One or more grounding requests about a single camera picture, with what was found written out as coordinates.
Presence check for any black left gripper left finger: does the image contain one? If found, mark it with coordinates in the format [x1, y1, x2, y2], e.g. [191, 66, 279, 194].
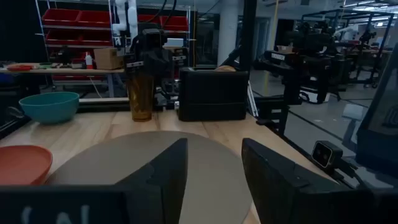
[114, 138, 189, 224]

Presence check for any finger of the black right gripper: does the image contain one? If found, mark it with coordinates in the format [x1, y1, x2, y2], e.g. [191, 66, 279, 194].
[124, 59, 146, 75]
[170, 54, 189, 82]

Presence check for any wooden workbench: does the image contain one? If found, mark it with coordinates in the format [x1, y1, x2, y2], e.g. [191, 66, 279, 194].
[0, 63, 126, 98]

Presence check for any orange plate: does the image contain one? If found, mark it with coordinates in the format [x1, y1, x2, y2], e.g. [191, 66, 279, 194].
[0, 144, 53, 187]

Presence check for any teal bowl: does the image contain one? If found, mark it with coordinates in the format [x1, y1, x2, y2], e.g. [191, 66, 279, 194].
[18, 91, 80, 125]

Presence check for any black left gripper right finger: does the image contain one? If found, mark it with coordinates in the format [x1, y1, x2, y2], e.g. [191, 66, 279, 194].
[241, 138, 318, 224]

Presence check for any black toaster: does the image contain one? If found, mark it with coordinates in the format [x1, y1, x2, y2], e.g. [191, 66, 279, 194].
[177, 67, 249, 122]

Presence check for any white box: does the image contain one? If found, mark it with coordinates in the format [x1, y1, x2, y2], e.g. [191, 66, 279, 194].
[163, 37, 185, 49]

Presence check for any black frame cage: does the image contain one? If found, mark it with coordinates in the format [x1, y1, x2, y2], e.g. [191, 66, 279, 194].
[300, 8, 396, 88]

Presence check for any white pillar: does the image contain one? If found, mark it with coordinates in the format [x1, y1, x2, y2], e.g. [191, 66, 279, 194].
[216, 0, 241, 67]

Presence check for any red flat item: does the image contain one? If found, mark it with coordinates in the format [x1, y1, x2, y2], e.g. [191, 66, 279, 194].
[6, 64, 34, 72]

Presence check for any metal shelf rack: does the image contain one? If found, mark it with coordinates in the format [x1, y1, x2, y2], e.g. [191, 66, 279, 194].
[35, 0, 192, 86]

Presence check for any cardboard box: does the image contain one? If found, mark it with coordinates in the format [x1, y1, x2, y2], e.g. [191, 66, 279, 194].
[93, 47, 124, 70]

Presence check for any round grey placemat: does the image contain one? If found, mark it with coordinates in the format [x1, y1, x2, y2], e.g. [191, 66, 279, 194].
[45, 130, 253, 224]

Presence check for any black stereo camera box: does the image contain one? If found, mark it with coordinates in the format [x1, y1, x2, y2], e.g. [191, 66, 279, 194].
[311, 140, 343, 170]

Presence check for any amber glass tumbler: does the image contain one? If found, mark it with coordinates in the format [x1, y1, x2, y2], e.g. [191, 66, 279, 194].
[126, 72, 155, 122]

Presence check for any black rig post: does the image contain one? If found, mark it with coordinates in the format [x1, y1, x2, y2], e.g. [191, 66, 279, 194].
[238, 0, 258, 73]

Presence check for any red storage bin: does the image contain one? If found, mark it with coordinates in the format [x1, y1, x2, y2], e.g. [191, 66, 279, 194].
[137, 14, 163, 24]
[161, 16, 189, 32]
[77, 10, 112, 29]
[45, 29, 82, 46]
[42, 8, 80, 27]
[80, 30, 113, 47]

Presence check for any toast slice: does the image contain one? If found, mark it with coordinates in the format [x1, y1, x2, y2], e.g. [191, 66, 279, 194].
[214, 64, 237, 72]

